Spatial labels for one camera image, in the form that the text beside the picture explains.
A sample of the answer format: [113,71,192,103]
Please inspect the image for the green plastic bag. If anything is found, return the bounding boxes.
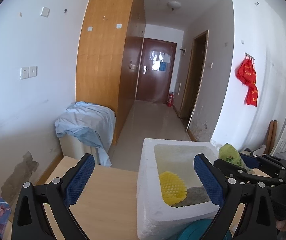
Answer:
[218,143,254,174]

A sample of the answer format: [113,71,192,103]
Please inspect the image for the grey sponge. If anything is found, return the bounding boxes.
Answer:
[173,186,210,207]

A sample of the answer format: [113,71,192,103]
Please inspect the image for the yellow spiky ball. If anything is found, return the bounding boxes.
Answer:
[159,171,187,206]

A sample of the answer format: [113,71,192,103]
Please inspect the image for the teal cylindrical canister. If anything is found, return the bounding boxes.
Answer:
[176,219,232,240]

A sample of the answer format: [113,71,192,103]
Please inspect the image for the red hanging bags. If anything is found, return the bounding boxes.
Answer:
[236,57,259,107]

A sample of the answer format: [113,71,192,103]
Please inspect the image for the white foam box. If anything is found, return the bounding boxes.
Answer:
[136,138,219,239]

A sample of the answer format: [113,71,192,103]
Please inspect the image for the red fire extinguisher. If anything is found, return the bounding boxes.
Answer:
[167,92,174,107]

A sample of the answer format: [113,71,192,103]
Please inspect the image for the light blue cloth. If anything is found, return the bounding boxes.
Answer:
[55,101,116,167]

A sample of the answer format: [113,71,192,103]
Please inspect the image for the dark brown entrance door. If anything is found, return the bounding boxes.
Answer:
[136,38,177,104]

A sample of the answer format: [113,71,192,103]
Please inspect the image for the wooden wardrobe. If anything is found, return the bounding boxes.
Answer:
[76,0,146,145]

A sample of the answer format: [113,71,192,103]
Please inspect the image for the ceiling lamp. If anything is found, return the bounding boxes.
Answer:
[167,1,182,11]

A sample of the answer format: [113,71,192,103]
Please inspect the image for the side door frame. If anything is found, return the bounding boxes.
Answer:
[179,30,209,132]

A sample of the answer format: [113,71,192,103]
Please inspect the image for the double wall switch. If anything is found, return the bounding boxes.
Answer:
[20,66,38,80]

